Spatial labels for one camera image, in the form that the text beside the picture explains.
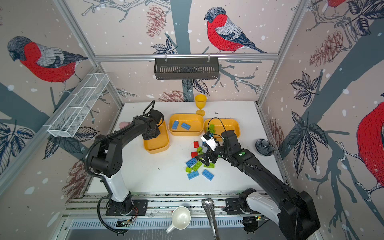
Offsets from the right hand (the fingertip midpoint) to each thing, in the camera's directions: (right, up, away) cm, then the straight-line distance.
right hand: (200, 152), depth 77 cm
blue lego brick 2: (+4, -15, +7) cm, 17 cm away
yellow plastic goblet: (+1, +29, +26) cm, 39 cm away
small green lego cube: (-7, -13, +8) cm, 16 cm away
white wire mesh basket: (-65, +16, -6) cm, 67 cm away
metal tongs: (+4, -24, -7) cm, 25 cm away
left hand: (-30, +7, +17) cm, 35 cm away
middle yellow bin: (-3, +15, +31) cm, 35 cm away
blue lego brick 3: (-5, -9, +13) cm, 17 cm away
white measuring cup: (-9, -30, -7) cm, 32 cm away
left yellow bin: (-25, +1, +16) cm, 30 cm away
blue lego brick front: (-4, -15, +7) cm, 17 cm away
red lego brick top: (-2, 0, +20) cm, 20 cm away
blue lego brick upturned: (-17, +12, +30) cm, 37 cm away
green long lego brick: (-2, -11, +9) cm, 14 cm away
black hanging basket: (-9, +53, +29) cm, 61 cm away
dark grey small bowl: (+42, -1, +16) cm, 45 cm away
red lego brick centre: (-3, -6, +17) cm, 18 cm away
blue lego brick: (-9, +11, +27) cm, 31 cm away
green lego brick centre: (+9, +10, +27) cm, 30 cm away
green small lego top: (0, -3, +15) cm, 16 cm away
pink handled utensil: (-55, +13, +28) cm, 63 cm away
